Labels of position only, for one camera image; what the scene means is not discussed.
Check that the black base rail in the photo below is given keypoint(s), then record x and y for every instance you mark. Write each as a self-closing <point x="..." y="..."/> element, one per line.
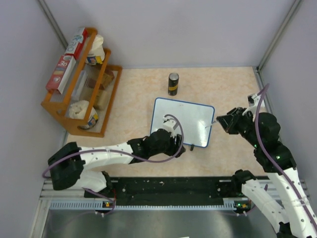
<point x="171" y="191"/>

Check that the orange wooden shelf rack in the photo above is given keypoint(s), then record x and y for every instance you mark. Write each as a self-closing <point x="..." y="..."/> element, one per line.
<point x="57" y="105"/>

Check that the white bag with cartoon label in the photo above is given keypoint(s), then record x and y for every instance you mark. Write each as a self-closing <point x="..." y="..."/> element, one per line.
<point x="96" y="54"/>

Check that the grey slotted cable duct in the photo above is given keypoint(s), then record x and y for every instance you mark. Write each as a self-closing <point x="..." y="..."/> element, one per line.
<point x="227" y="205"/>

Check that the blue framed whiteboard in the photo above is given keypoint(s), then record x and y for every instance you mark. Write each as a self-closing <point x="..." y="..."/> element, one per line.
<point x="193" y="118"/>

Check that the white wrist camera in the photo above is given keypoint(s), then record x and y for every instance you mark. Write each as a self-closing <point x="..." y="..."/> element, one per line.
<point x="170" y="125"/>
<point x="253" y="101"/>

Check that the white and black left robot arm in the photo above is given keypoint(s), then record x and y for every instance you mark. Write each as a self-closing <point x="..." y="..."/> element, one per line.
<point x="73" y="166"/>

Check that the brown wrapped soap block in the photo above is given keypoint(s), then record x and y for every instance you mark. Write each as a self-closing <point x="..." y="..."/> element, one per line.
<point x="108" y="77"/>

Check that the white bag lower shelf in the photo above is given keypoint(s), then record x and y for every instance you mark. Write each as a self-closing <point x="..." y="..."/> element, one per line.
<point x="78" y="110"/>

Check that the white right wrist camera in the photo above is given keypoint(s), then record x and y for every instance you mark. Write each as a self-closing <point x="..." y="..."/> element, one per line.
<point x="253" y="101"/>

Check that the black capped whiteboard marker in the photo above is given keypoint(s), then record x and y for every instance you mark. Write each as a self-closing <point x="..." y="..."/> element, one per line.
<point x="211" y="124"/>

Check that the tan wrapped soap block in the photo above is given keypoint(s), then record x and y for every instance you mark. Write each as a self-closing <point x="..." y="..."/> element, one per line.
<point x="101" y="100"/>

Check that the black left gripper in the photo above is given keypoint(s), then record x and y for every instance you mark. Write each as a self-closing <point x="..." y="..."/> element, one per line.
<point x="175" y="148"/>

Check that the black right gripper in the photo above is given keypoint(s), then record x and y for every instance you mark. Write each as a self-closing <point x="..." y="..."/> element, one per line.
<point x="237" y="113"/>

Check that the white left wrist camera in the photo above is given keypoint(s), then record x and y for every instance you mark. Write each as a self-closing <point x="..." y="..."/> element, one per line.
<point x="170" y="125"/>

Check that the clear plastic sheet pack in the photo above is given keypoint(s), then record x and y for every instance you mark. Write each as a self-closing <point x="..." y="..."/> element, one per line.
<point x="87" y="79"/>

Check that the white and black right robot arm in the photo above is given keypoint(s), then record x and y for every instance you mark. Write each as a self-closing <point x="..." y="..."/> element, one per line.
<point x="294" y="217"/>

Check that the black Schweppes can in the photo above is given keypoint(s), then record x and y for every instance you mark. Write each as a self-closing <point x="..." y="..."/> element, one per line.
<point x="173" y="81"/>

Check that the red and white foil box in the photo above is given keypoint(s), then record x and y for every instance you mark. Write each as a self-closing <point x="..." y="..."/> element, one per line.
<point x="61" y="74"/>

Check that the red and white wrap box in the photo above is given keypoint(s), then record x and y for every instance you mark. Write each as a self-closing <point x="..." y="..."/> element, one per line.
<point x="77" y="42"/>

